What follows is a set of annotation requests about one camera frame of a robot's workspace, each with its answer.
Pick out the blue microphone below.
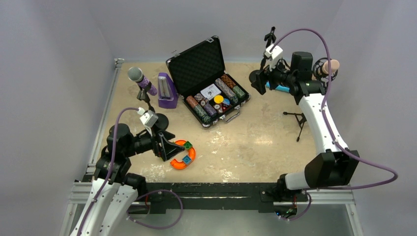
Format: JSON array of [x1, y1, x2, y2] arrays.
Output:
[[266, 82, 290, 93]]

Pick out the black round-base stand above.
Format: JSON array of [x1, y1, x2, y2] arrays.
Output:
[[137, 83, 169, 130], [249, 27, 276, 89]]

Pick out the black tripod shock-mount stand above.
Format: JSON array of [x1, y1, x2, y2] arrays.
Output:
[[278, 52, 337, 148]]

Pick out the beige pink microphone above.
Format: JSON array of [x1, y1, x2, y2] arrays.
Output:
[[312, 58, 340, 79]]

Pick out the purple glitter microphone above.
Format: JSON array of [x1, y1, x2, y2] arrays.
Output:
[[127, 67, 158, 96]]

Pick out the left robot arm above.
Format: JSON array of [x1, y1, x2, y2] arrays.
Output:
[[71, 123, 185, 236]]

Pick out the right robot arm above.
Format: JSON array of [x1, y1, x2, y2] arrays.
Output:
[[249, 50, 358, 198]]

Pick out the orange curved toy track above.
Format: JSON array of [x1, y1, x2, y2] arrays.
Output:
[[170, 140, 196, 170]]

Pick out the green square brick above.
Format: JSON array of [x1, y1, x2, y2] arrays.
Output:
[[183, 141, 193, 150]]

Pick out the blue square brick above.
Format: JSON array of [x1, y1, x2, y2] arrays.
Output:
[[182, 155, 192, 165]]

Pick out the yellow dealer button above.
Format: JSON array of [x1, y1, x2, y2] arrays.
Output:
[[213, 95, 224, 104]]

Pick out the purple metronome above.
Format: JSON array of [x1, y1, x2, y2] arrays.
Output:
[[157, 72, 178, 109]]

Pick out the white playing card box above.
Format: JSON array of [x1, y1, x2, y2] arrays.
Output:
[[200, 84, 222, 100]]

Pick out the black poker chip case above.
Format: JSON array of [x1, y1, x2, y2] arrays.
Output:
[[166, 35, 251, 128]]

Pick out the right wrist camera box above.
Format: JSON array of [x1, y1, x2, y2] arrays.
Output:
[[264, 44, 283, 71]]

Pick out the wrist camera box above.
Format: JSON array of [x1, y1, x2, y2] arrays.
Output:
[[264, 44, 283, 71], [140, 110, 158, 128]]

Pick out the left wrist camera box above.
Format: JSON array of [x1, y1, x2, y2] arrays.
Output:
[[140, 110, 158, 128]]

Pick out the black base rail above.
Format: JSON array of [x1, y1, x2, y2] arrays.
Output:
[[133, 182, 308, 214]]

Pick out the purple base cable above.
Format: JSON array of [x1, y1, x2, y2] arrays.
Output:
[[126, 189, 184, 230]]

